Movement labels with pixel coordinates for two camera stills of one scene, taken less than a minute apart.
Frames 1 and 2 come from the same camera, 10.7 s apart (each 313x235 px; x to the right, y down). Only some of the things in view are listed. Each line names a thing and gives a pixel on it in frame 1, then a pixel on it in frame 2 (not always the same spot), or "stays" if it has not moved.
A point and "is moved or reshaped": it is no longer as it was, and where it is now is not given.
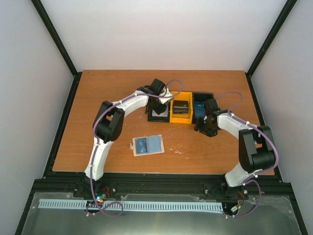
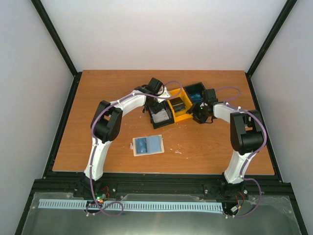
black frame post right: (281, 17) stays
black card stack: (180, 106) is moved or reshaped
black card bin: (153, 118) to (166, 122)
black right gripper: (198, 127) to (197, 119)
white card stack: (165, 114) stays
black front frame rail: (72, 182) stays
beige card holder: (147, 145) stays
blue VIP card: (141, 146) stays
